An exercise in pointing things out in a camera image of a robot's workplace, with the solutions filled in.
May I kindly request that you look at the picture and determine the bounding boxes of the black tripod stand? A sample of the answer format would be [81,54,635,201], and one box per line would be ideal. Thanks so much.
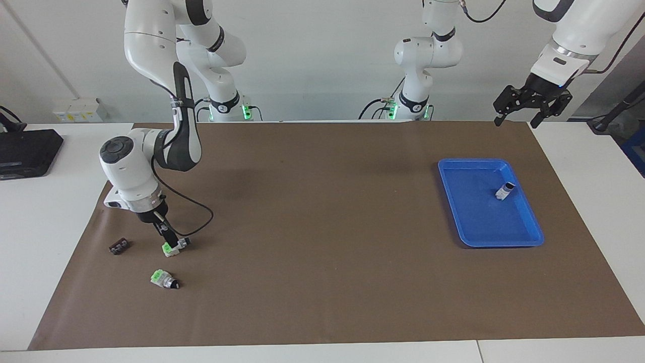
[587,81,645,134]

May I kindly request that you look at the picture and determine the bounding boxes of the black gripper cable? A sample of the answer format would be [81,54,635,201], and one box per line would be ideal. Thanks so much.
[461,0,645,75]
[149,78,215,237]

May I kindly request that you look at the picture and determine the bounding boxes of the black cable on box device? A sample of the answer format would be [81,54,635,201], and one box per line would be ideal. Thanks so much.
[0,106,26,133]

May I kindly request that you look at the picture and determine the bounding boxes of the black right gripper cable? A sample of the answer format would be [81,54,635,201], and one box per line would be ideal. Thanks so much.
[149,78,215,237]

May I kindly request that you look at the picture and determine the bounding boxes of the white wall socket box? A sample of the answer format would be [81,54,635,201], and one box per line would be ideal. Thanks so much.
[53,98,109,123]

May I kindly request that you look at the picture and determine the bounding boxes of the black arm base cables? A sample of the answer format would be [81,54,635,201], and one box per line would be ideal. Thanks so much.
[187,97,263,123]
[359,76,406,120]

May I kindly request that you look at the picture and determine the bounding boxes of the white green switch silver knob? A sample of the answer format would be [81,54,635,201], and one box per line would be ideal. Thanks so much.
[161,236,192,258]

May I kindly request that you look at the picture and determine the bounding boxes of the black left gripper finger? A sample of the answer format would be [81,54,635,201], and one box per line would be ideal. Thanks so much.
[493,86,532,127]
[530,90,573,129]

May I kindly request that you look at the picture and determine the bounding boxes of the white green switch black knob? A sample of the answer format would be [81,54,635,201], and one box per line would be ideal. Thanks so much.
[150,269,182,291]

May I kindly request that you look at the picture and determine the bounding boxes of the blue crate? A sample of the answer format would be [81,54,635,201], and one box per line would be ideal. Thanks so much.
[621,139,645,177]

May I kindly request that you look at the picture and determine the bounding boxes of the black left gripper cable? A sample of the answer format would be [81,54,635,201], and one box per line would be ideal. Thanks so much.
[461,0,645,75]

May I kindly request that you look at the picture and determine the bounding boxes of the brown paper table mat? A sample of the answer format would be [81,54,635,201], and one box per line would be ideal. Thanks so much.
[28,121,645,351]

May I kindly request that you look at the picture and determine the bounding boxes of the black left arm base cables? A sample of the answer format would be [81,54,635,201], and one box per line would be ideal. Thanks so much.
[359,76,406,120]

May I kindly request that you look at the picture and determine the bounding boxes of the blue plastic tray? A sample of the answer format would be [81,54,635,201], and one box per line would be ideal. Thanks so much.
[437,158,545,248]

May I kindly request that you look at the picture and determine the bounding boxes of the black right arm base cables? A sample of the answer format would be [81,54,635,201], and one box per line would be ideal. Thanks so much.
[187,97,263,123]

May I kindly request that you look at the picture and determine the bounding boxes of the black box device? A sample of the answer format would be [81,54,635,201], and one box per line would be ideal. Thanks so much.
[0,129,65,180]

